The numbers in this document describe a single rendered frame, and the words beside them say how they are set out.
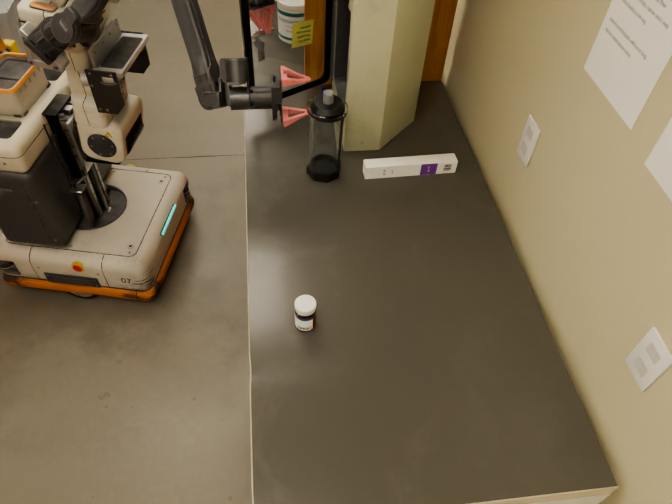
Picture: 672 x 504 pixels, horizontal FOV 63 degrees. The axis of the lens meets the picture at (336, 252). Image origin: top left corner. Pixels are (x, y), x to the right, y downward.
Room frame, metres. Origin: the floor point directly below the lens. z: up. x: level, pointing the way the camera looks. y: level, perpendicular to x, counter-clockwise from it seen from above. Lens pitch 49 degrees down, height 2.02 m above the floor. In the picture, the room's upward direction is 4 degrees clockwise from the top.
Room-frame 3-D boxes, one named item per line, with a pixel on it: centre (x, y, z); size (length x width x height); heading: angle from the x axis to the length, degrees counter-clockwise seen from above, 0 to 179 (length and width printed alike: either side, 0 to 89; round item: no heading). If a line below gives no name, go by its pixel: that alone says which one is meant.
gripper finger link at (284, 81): (1.22, 0.14, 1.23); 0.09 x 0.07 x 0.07; 100
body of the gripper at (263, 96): (1.21, 0.21, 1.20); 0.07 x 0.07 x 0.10; 10
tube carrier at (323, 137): (1.24, 0.05, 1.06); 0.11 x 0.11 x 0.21
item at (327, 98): (1.24, 0.05, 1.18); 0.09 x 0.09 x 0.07
